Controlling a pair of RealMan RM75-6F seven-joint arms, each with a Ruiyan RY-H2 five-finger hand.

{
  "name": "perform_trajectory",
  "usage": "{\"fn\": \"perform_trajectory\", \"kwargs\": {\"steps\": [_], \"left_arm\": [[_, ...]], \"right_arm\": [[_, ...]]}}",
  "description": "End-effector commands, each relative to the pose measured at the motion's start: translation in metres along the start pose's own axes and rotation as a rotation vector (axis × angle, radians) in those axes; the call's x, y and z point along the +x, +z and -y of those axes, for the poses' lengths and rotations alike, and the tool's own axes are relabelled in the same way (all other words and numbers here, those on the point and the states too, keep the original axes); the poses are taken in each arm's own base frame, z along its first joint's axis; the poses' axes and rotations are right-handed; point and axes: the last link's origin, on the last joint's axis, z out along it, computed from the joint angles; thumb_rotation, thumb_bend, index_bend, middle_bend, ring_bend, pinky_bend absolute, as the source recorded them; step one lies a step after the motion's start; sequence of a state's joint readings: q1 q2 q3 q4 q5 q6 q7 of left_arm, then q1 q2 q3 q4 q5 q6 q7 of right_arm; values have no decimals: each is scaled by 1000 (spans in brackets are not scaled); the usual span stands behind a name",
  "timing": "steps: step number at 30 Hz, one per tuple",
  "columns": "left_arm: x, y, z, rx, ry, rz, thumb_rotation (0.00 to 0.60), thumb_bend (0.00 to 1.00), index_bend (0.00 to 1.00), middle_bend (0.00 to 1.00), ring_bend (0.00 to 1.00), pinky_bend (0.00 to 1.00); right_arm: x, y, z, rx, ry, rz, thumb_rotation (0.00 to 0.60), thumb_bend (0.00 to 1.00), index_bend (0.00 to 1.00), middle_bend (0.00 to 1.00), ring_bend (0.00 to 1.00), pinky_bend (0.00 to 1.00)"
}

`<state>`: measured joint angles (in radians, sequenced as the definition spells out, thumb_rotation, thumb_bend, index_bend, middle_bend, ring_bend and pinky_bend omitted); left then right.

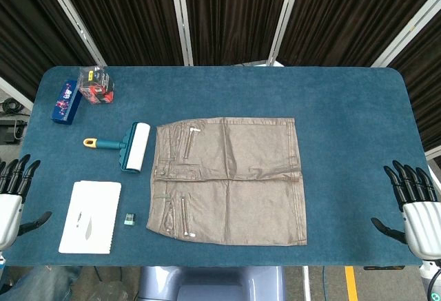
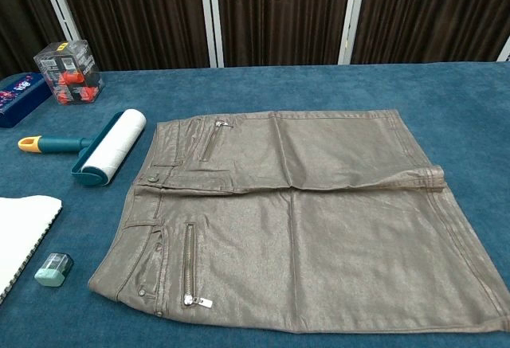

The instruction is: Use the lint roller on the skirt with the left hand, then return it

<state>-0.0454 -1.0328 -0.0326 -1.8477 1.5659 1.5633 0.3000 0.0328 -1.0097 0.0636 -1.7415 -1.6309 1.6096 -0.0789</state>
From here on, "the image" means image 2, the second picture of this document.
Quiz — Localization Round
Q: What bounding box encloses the teal lint roller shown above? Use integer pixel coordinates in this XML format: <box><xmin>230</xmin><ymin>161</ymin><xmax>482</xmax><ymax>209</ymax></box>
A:
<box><xmin>17</xmin><ymin>108</ymin><xmax>147</xmax><ymax>187</ymax></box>

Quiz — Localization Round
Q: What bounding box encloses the brown shiny zip skirt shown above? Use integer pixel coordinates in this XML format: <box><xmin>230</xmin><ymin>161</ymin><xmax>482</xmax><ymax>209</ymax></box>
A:
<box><xmin>88</xmin><ymin>109</ymin><xmax>510</xmax><ymax>334</ymax></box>

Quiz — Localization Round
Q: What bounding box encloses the blue velvet table cover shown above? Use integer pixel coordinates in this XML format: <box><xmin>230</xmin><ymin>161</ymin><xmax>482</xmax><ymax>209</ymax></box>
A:
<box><xmin>0</xmin><ymin>59</ymin><xmax>510</xmax><ymax>348</ymax></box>

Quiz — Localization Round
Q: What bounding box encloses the brown curtain screen panel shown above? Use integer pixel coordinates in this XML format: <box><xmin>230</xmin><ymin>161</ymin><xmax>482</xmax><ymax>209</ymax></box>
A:
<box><xmin>206</xmin><ymin>0</ymin><xmax>367</xmax><ymax>68</ymax></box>
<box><xmin>35</xmin><ymin>0</ymin><xmax>224</xmax><ymax>72</ymax></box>
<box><xmin>0</xmin><ymin>0</ymin><xmax>77</xmax><ymax>80</ymax></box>
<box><xmin>338</xmin><ymin>0</ymin><xmax>510</xmax><ymax>65</ymax></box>

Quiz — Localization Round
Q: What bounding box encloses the clear box with red items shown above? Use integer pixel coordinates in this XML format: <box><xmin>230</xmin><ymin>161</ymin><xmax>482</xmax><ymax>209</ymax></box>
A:
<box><xmin>33</xmin><ymin>39</ymin><xmax>105</xmax><ymax>106</ymax></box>

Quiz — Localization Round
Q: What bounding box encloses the small green pencil sharpener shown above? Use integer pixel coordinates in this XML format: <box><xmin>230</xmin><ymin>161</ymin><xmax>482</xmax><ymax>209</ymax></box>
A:
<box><xmin>33</xmin><ymin>252</ymin><xmax>75</xmax><ymax>287</ymax></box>

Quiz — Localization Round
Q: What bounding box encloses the dark blue printed carton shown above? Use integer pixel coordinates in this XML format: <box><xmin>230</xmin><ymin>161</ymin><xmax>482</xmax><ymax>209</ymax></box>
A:
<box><xmin>0</xmin><ymin>72</ymin><xmax>54</xmax><ymax>129</ymax></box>

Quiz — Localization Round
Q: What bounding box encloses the white spiral notebook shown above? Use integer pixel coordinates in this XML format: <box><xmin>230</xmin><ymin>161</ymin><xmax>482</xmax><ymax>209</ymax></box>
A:
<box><xmin>0</xmin><ymin>195</ymin><xmax>64</xmax><ymax>305</ymax></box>

